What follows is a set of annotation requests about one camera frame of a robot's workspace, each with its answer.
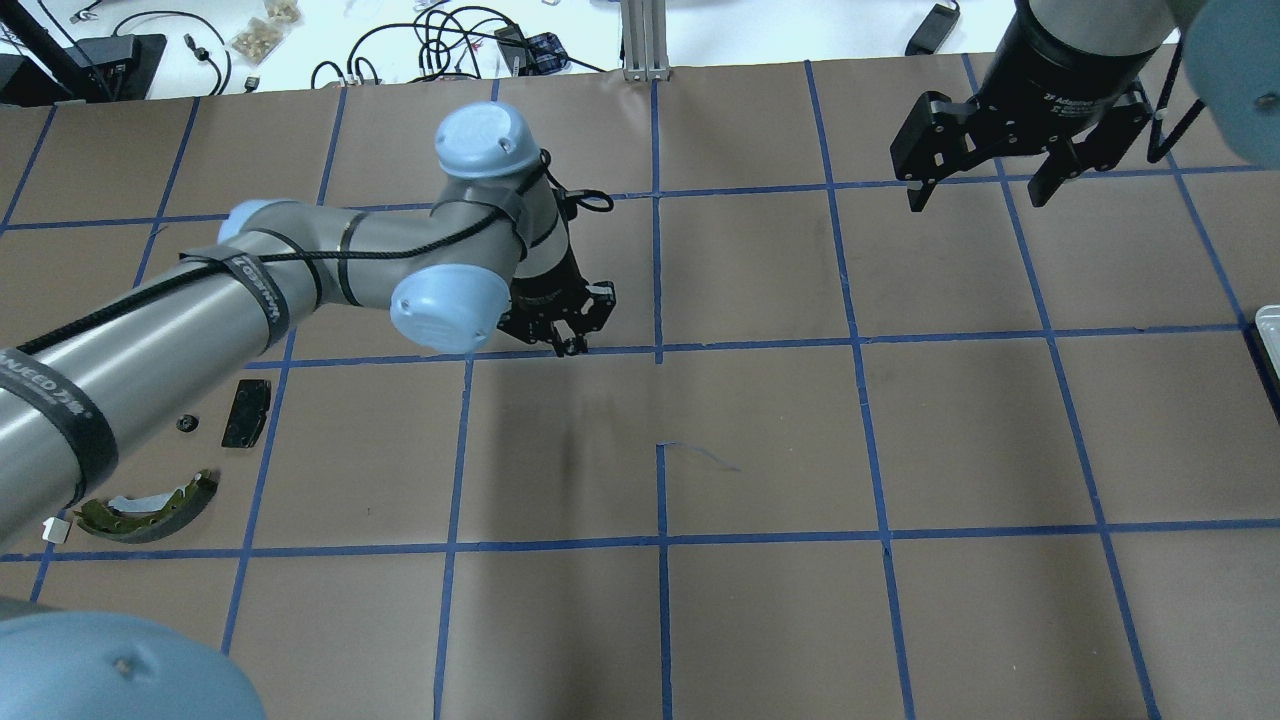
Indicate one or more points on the aluminium frame post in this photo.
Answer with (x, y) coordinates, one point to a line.
(644, 40)

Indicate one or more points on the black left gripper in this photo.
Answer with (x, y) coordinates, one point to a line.
(549, 293)

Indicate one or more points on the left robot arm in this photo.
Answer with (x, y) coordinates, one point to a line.
(494, 254)

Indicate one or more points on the black brake pad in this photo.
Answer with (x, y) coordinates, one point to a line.
(248, 413)

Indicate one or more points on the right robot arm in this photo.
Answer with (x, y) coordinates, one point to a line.
(1075, 82)

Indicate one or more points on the silver metal tray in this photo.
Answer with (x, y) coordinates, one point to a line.
(1267, 325)

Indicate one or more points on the white curved plastic bracket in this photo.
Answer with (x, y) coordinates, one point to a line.
(55, 530)

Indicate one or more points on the black power adapter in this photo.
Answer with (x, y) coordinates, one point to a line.
(934, 29)

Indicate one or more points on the olive green brake shoe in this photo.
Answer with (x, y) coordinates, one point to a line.
(143, 520)

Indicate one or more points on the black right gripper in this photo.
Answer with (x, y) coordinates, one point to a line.
(1068, 62)

